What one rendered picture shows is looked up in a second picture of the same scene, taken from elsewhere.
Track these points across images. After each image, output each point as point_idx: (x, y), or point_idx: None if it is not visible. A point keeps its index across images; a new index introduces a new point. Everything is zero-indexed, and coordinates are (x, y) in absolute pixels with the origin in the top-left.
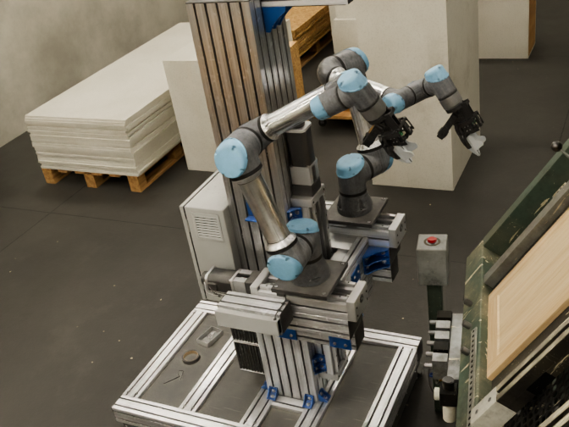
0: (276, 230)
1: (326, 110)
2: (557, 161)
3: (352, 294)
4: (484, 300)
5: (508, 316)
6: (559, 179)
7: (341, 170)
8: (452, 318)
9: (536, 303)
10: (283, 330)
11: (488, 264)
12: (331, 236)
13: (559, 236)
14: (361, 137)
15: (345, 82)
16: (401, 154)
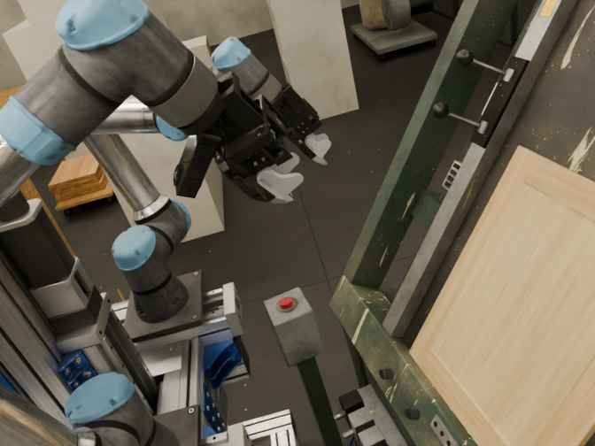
0: None
1: (54, 128)
2: (416, 140)
3: None
4: (412, 363)
5: (489, 384)
6: (422, 163)
7: (125, 259)
8: (361, 397)
9: (552, 356)
10: None
11: (374, 305)
12: (144, 357)
13: (510, 235)
14: (135, 200)
15: (83, 13)
16: (275, 187)
